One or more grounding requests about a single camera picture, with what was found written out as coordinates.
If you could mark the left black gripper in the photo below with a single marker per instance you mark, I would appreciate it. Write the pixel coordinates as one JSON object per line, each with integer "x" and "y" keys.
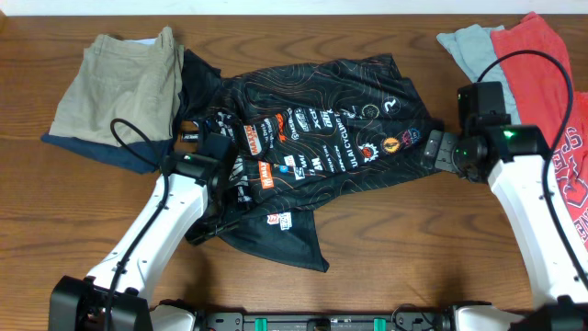
{"x": 201, "y": 233}

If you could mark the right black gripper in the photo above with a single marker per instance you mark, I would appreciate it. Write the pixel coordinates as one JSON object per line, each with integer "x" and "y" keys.
{"x": 446, "y": 142}

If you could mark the black cycling jersey with logos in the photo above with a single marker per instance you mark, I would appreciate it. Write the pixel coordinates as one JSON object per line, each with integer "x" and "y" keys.
{"x": 306, "y": 134}

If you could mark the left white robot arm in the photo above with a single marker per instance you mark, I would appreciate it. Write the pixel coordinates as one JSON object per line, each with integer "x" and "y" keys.
{"x": 116, "y": 293}

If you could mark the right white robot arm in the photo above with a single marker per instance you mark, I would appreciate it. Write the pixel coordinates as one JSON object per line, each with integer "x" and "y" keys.
{"x": 513, "y": 161}

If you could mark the grey t-shirt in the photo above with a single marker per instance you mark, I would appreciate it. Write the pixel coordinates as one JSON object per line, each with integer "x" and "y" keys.
{"x": 472, "y": 50}

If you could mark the folded navy blue garment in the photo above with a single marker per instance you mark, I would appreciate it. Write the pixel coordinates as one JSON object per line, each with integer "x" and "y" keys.
{"x": 108, "y": 154}

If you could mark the red printed t-shirt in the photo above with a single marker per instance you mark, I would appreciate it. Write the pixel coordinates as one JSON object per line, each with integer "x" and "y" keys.
{"x": 541, "y": 97}

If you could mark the folded khaki shorts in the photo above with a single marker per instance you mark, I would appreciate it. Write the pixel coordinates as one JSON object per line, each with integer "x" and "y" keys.
{"x": 121, "y": 79}

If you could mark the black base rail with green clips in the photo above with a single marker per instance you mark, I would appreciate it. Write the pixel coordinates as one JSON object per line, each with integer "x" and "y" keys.
{"x": 406, "y": 317}

